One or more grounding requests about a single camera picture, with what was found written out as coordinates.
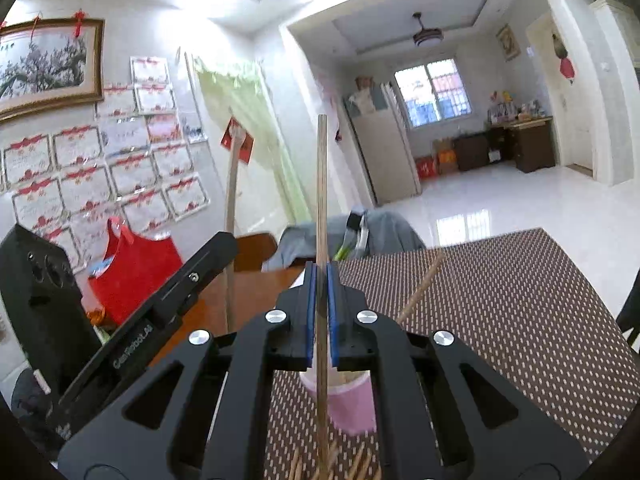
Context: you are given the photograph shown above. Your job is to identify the white tall cabinet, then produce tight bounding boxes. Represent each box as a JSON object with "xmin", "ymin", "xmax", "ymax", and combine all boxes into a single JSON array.
[{"xmin": 589, "ymin": 0, "xmax": 640, "ymax": 186}]

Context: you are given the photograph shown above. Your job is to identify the red door decoration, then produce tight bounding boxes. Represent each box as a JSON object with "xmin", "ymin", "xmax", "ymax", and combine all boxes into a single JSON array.
[{"xmin": 551, "ymin": 33, "xmax": 576, "ymax": 80}]

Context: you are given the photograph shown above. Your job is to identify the brown dotted placemat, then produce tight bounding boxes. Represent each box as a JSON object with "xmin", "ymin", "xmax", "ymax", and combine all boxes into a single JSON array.
[{"xmin": 262, "ymin": 227, "xmax": 621, "ymax": 480}]

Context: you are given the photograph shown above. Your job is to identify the ceiling fan lamp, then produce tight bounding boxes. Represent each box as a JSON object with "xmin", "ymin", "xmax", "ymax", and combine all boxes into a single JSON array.
[{"xmin": 411, "ymin": 11, "xmax": 445, "ymax": 47}]

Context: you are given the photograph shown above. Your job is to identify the white door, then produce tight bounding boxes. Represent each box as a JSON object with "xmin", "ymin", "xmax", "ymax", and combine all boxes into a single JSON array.
[{"xmin": 527, "ymin": 12, "xmax": 596, "ymax": 176}]

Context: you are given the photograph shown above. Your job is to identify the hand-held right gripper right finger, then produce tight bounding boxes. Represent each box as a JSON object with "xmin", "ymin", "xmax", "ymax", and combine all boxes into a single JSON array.
[{"xmin": 327, "ymin": 261, "xmax": 591, "ymax": 480}]

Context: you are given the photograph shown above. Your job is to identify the light green curtain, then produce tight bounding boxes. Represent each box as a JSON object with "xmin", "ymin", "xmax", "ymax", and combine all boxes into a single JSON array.
[{"xmin": 192, "ymin": 55, "xmax": 311, "ymax": 226}]

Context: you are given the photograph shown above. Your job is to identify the wall of award certificates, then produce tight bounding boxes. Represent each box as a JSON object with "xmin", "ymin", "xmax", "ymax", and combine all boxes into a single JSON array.
[{"xmin": 0, "ymin": 55, "xmax": 208, "ymax": 271}]

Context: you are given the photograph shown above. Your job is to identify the barred window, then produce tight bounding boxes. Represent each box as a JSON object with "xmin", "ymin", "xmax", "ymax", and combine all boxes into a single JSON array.
[{"xmin": 394, "ymin": 58, "xmax": 473, "ymax": 128}]

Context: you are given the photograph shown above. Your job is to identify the white refrigerator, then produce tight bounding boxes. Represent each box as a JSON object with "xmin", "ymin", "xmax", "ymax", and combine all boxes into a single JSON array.
[{"xmin": 344, "ymin": 84, "xmax": 423, "ymax": 206}]

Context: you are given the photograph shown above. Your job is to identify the long wooden chopstick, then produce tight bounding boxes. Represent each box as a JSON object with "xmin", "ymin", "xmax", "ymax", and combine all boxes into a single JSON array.
[
  {"xmin": 316, "ymin": 114, "xmax": 331, "ymax": 480},
  {"xmin": 396, "ymin": 251, "xmax": 447, "ymax": 326},
  {"xmin": 224, "ymin": 110, "xmax": 247, "ymax": 335}
]

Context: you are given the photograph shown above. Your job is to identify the grey jacket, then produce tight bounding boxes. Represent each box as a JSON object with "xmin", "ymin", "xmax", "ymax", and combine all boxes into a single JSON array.
[{"xmin": 262, "ymin": 210, "xmax": 426, "ymax": 271}]

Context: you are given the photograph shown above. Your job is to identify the red plastic bag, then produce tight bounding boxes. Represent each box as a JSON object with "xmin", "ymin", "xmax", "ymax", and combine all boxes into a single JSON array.
[{"xmin": 87, "ymin": 216, "xmax": 185, "ymax": 326}]

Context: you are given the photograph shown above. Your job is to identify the small photo prints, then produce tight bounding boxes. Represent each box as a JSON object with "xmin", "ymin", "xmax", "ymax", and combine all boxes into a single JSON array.
[{"xmin": 181, "ymin": 109, "xmax": 207, "ymax": 144}]

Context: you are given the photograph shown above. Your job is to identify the row of small desk items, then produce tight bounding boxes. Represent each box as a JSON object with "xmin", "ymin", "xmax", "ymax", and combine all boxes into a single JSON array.
[{"xmin": 487, "ymin": 90, "xmax": 546, "ymax": 123}]

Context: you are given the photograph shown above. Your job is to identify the red diamond wall decoration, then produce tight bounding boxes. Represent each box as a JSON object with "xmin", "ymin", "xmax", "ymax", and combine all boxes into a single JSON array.
[{"xmin": 221, "ymin": 116, "xmax": 255, "ymax": 163}]

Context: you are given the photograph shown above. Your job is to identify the pink paper cup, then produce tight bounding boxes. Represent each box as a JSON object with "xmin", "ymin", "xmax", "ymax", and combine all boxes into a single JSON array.
[{"xmin": 299, "ymin": 367, "xmax": 378, "ymax": 436}]

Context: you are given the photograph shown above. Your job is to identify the framed blossom painting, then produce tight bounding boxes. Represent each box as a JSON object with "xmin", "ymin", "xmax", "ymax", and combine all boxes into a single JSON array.
[{"xmin": 0, "ymin": 17, "xmax": 106, "ymax": 121}]

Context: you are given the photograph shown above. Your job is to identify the small framed wall picture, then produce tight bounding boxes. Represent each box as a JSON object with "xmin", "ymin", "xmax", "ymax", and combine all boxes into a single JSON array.
[{"xmin": 496, "ymin": 24, "xmax": 521, "ymax": 62}]

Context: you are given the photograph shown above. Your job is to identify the pile of wooden chopsticks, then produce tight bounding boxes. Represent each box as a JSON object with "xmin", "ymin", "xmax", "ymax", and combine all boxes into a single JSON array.
[{"xmin": 282, "ymin": 440, "xmax": 383, "ymax": 480}]

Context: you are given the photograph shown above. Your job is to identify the orange cardboard box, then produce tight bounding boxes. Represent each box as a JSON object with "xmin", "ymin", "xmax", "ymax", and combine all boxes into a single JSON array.
[{"xmin": 432, "ymin": 139, "xmax": 458, "ymax": 175}]

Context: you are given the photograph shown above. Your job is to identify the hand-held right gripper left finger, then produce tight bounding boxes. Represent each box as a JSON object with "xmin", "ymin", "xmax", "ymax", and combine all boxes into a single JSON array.
[{"xmin": 57, "ymin": 261, "xmax": 321, "ymax": 480}]

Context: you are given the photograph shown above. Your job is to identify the dark wooden desk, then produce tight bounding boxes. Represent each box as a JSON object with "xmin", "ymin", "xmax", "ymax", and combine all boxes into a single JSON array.
[{"xmin": 452, "ymin": 116, "xmax": 556, "ymax": 173}]

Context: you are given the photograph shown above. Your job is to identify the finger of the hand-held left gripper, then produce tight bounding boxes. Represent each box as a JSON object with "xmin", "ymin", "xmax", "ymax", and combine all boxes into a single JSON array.
[{"xmin": 147, "ymin": 231, "xmax": 239, "ymax": 333}]

